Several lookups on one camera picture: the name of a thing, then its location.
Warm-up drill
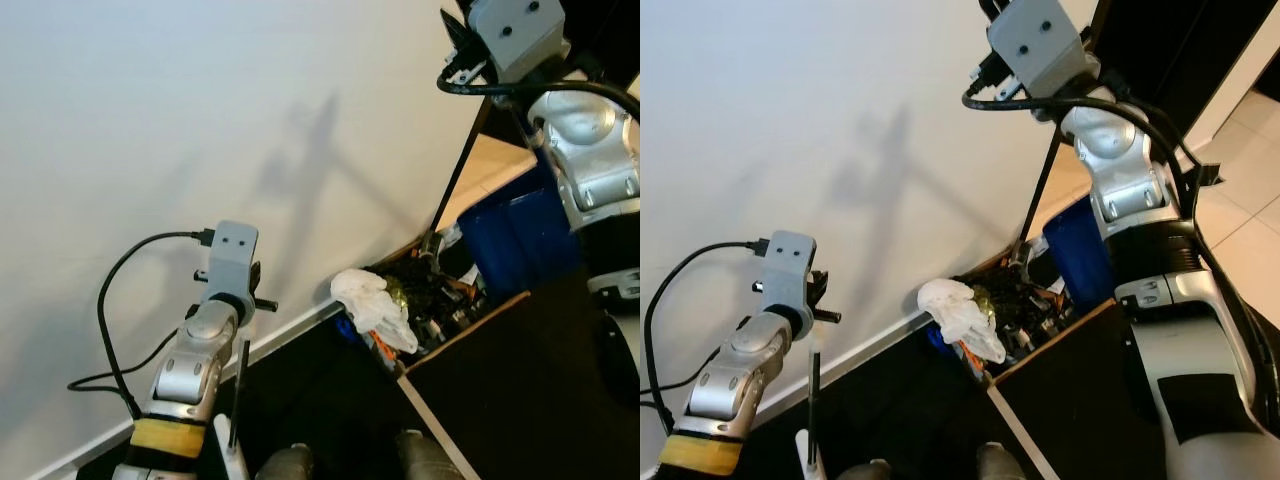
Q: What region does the beige wooden strip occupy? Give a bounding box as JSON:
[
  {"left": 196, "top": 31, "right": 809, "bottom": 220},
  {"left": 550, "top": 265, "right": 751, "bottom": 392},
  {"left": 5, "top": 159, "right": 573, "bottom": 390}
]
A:
[
  {"left": 393, "top": 362, "right": 482, "bottom": 480},
  {"left": 984, "top": 383, "right": 1062, "bottom": 480}
]

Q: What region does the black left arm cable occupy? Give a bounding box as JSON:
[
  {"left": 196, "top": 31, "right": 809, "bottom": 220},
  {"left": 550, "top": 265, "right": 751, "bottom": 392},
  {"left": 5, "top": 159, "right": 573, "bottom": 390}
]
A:
[
  {"left": 640, "top": 240, "right": 772, "bottom": 433},
  {"left": 67, "top": 231, "right": 217, "bottom": 423}
]

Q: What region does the blue plastic bin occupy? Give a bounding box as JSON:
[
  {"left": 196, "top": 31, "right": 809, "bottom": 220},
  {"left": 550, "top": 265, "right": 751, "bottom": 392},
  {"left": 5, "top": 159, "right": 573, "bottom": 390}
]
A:
[
  {"left": 1042, "top": 194, "right": 1121, "bottom": 311},
  {"left": 458, "top": 162, "right": 589, "bottom": 303}
]

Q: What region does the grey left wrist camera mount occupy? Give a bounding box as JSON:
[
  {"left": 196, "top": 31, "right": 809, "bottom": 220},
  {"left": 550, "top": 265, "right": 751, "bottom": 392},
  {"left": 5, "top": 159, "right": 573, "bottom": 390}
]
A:
[
  {"left": 758, "top": 232, "right": 818, "bottom": 313},
  {"left": 194, "top": 220, "right": 262, "bottom": 303}
]

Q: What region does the black rod with white handle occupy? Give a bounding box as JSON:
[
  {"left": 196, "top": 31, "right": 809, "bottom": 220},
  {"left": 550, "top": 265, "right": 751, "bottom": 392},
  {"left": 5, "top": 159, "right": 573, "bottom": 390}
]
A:
[
  {"left": 213, "top": 339, "right": 251, "bottom": 480},
  {"left": 794, "top": 349, "right": 827, "bottom": 480}
]

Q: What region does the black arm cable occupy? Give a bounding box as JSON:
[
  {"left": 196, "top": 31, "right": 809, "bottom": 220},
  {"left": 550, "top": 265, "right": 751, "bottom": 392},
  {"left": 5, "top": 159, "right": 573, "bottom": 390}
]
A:
[
  {"left": 640, "top": 240, "right": 772, "bottom": 433},
  {"left": 962, "top": 72, "right": 1280, "bottom": 401},
  {"left": 436, "top": 58, "right": 641, "bottom": 119},
  {"left": 67, "top": 231, "right": 217, "bottom": 423}
]

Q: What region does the black floor mat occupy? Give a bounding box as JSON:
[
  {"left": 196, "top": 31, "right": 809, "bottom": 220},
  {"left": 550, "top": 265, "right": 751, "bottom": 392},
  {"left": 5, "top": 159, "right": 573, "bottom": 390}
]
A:
[
  {"left": 690, "top": 298, "right": 1173, "bottom": 480},
  {"left": 75, "top": 262, "right": 641, "bottom": 480}
]

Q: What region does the white crumpled cloth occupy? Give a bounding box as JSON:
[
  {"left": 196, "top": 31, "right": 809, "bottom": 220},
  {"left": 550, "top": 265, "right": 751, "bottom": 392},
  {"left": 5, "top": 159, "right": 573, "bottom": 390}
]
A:
[
  {"left": 916, "top": 278, "right": 1008, "bottom": 365},
  {"left": 329, "top": 269, "right": 420, "bottom": 355}
]

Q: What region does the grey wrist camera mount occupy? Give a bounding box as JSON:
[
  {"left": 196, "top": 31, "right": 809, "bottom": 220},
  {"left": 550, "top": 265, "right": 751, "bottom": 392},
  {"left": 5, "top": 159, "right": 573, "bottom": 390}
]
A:
[
  {"left": 194, "top": 220, "right": 262, "bottom": 303},
  {"left": 987, "top": 0, "right": 1100, "bottom": 98},
  {"left": 758, "top": 232, "right": 818, "bottom": 313},
  {"left": 467, "top": 0, "right": 572, "bottom": 85}
]

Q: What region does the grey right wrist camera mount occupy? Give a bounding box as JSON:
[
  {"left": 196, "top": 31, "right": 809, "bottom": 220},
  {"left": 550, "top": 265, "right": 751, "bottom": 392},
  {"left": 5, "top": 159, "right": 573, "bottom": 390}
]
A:
[
  {"left": 987, "top": 0, "right": 1100, "bottom": 98},
  {"left": 467, "top": 0, "right": 572, "bottom": 85}
]

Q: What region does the thin black broom pole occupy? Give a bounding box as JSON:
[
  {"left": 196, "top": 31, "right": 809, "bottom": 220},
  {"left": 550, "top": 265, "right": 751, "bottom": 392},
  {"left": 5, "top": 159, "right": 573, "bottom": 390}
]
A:
[
  {"left": 1014, "top": 130, "right": 1064, "bottom": 267},
  {"left": 428, "top": 98, "right": 494, "bottom": 239}
]

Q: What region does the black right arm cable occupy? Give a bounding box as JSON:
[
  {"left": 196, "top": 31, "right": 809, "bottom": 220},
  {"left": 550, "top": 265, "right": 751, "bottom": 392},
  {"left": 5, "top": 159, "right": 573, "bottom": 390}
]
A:
[
  {"left": 436, "top": 58, "right": 641, "bottom": 119},
  {"left": 962, "top": 72, "right": 1280, "bottom": 401}
]

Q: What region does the grey right robot foot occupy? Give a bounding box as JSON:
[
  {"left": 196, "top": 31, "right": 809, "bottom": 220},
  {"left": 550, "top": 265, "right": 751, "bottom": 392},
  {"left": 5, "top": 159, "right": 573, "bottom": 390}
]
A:
[
  {"left": 397, "top": 430, "right": 453, "bottom": 480},
  {"left": 974, "top": 443, "right": 1028, "bottom": 480}
]

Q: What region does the dark pile of clutter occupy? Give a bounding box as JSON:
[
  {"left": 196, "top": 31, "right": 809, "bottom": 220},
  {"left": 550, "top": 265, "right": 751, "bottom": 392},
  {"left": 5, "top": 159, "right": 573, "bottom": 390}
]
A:
[
  {"left": 950, "top": 248, "right": 1113, "bottom": 353},
  {"left": 365, "top": 232, "right": 501, "bottom": 351}
]

